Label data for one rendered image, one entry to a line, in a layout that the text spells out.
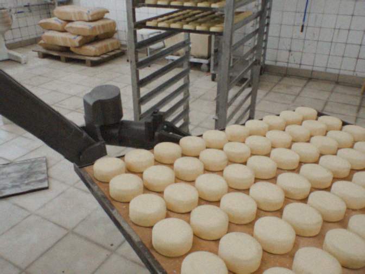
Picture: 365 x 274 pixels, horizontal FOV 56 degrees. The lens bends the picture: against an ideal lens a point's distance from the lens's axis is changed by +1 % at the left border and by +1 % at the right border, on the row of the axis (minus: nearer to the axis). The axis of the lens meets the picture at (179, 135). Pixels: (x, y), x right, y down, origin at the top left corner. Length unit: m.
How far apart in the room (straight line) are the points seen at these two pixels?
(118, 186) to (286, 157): 0.30
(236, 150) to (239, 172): 0.08
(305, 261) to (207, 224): 0.12
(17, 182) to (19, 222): 0.39
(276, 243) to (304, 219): 0.06
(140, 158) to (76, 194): 1.70
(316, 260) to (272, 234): 0.05
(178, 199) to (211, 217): 0.06
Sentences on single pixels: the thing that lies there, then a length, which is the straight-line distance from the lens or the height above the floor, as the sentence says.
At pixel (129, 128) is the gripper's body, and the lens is 0.68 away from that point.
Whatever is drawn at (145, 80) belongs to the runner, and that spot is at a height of 0.78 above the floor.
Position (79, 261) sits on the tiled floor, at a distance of 1.84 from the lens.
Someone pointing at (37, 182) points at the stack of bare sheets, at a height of 0.02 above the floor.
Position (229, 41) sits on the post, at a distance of 1.41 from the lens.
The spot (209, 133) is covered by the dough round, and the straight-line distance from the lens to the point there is 0.67.
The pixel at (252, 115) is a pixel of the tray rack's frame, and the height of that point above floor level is 0.45.
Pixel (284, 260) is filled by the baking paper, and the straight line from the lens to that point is 0.45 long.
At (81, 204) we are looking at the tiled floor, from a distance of 2.17.
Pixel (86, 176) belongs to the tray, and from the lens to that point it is 0.57.
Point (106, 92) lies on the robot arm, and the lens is 0.67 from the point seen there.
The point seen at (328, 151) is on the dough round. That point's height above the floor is 0.99.
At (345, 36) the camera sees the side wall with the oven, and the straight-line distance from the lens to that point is 4.40.
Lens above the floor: 1.32
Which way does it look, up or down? 28 degrees down
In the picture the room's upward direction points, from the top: straight up
